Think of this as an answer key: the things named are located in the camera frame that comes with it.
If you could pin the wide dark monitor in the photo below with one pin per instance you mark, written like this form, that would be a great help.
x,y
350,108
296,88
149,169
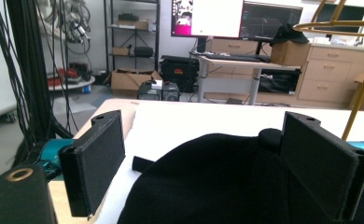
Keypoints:
x,y
270,20

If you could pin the black equipment case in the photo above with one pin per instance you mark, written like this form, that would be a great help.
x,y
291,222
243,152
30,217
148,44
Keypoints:
x,y
180,73

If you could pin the black cap on box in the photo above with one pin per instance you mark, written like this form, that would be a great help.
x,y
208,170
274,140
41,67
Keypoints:
x,y
289,34

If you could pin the light wooden desk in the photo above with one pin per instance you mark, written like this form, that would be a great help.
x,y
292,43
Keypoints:
x,y
233,63

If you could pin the black baseball cap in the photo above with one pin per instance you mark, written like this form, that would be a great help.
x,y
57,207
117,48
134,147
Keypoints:
x,y
217,183

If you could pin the open cardboard box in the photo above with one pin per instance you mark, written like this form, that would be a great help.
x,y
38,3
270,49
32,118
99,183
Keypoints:
x,y
125,82

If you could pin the black computer tower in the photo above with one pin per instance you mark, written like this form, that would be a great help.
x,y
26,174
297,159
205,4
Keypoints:
x,y
158,91

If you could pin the black metal shelf rack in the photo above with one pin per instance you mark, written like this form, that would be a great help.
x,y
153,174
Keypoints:
x,y
156,37

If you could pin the black keyboard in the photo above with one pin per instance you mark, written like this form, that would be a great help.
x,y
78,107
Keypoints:
x,y
236,57

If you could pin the gold metal hat stand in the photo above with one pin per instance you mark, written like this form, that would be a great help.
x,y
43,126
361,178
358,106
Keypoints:
x,y
362,90

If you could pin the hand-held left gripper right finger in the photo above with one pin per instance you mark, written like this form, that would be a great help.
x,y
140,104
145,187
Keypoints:
x,y
320,165

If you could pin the closed cardboard box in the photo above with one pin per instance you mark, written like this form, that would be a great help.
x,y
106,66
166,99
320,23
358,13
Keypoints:
x,y
290,54

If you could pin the round white table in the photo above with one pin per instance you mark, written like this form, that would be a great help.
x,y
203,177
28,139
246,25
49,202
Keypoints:
x,y
72,83

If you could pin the beige drawer cabinet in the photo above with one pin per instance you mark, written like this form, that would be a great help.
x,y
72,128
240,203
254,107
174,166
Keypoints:
x,y
329,77

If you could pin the monitor with white window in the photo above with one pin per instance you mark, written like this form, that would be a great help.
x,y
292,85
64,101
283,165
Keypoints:
x,y
217,18

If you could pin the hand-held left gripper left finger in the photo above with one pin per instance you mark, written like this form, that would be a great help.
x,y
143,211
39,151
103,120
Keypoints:
x,y
93,161

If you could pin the small dark monitor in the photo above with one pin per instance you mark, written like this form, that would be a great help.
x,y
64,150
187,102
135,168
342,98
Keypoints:
x,y
351,15

